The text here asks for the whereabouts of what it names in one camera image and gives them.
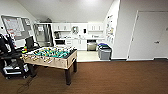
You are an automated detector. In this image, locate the white under-sink cabinet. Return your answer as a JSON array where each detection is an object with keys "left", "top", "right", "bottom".
[{"left": 71, "top": 38, "right": 88, "bottom": 51}]

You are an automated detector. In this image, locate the grey bin with black lid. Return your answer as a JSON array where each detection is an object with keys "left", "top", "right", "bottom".
[{"left": 98, "top": 46, "right": 113, "bottom": 61}]

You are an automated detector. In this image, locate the black built-in microwave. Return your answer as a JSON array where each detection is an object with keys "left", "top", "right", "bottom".
[{"left": 54, "top": 38, "right": 66, "bottom": 46}]

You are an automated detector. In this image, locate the green foosball table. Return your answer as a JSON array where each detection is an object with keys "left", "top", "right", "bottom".
[{"left": 20, "top": 46, "right": 79, "bottom": 86}]

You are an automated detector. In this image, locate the stainless steel refrigerator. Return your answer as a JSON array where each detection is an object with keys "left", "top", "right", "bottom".
[{"left": 32, "top": 22, "right": 55, "bottom": 48}]

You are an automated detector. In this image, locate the white note on refrigerator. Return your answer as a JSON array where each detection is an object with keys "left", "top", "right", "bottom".
[{"left": 37, "top": 26, "right": 45, "bottom": 32}]

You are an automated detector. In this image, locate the black computer monitor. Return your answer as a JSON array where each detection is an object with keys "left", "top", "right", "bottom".
[{"left": 24, "top": 35, "right": 36, "bottom": 51}]

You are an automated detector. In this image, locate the large white door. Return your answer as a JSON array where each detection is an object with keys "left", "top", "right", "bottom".
[{"left": 127, "top": 11, "right": 168, "bottom": 61}]

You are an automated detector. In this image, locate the white two-door wall cabinet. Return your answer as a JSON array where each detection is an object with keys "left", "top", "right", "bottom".
[{"left": 52, "top": 22, "right": 72, "bottom": 32}]

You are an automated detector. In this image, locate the large colourful wall poster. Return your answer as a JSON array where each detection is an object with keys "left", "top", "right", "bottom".
[{"left": 105, "top": 14, "right": 116, "bottom": 45}]

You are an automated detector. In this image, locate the grey wall notice board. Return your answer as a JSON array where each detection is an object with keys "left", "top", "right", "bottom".
[{"left": 0, "top": 14, "right": 35, "bottom": 41}]

